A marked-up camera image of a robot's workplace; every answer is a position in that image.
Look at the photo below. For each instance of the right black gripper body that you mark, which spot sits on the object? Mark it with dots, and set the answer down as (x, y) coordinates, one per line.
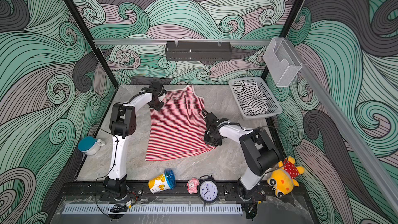
(209, 139)

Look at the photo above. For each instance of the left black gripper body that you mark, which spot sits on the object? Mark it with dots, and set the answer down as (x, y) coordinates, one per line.
(157, 105)

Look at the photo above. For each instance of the red white striped tank top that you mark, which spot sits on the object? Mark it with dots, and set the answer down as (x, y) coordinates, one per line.
(177, 130)

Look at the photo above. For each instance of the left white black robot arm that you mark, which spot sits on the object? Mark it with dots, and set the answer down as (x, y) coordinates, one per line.
(123, 124)

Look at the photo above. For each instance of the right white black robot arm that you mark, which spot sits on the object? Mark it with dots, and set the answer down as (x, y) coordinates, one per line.
(260, 153)

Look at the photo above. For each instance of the black white zebra tank top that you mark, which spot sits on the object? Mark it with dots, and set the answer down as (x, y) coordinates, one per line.
(252, 100)

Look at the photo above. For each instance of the pink plush toy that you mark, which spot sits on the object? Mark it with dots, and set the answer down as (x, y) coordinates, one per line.
(192, 185)

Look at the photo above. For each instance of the black alarm clock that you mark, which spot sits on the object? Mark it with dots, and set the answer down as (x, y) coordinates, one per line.
(208, 190)

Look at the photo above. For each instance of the grey plastic laundry basket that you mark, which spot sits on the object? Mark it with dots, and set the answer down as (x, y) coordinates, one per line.
(274, 107)

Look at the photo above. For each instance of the yellow blue snack cup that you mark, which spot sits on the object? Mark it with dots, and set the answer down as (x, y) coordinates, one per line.
(162, 182)

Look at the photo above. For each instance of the yellow plush toy red shirt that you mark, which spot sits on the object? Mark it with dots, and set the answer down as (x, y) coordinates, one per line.
(283, 180)

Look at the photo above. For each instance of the teal lidded white cup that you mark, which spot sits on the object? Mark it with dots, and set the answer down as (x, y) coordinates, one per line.
(90, 146)

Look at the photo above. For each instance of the black metal wall shelf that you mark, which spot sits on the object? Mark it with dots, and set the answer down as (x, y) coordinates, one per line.
(198, 51)

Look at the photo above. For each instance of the clear plastic wall bin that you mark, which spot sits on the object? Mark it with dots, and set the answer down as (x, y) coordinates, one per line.
(282, 61)

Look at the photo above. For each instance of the aluminium back wall rail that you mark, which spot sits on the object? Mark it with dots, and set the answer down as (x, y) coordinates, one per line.
(156, 41)

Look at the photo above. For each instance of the aluminium wall rail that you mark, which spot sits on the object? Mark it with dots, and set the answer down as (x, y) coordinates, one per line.
(156, 41)
(371, 163)

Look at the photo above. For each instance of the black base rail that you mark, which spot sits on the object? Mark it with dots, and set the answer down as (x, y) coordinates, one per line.
(139, 190)

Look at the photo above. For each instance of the white slotted cable duct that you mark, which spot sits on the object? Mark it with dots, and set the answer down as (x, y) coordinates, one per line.
(221, 209)

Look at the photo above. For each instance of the aluminium right wall rail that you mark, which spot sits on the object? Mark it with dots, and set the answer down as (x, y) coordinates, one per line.
(371, 163)

